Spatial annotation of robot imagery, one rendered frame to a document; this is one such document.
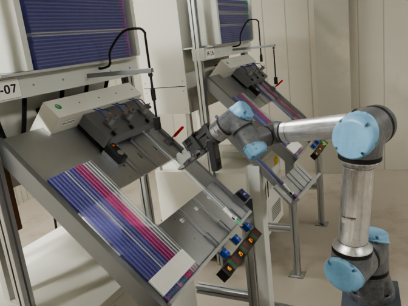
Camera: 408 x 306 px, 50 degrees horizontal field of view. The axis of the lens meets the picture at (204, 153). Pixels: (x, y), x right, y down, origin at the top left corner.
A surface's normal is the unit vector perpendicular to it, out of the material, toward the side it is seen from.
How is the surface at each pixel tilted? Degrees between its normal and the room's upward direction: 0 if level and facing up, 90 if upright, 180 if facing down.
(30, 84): 90
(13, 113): 90
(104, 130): 43
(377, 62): 90
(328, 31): 90
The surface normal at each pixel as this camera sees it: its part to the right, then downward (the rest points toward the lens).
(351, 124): -0.68, 0.14
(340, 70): -0.33, 0.27
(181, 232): 0.53, -0.69
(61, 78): 0.90, 0.01
